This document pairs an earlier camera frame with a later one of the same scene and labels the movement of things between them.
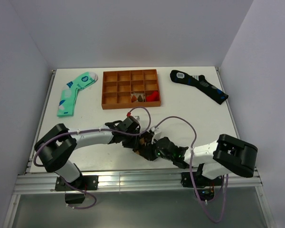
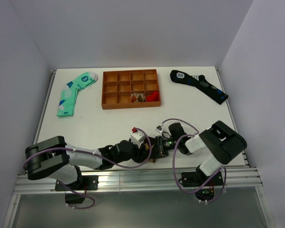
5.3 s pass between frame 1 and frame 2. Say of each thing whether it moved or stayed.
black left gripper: moved
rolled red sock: stayed
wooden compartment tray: stayed
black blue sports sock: stayed
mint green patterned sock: stayed
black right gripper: moved
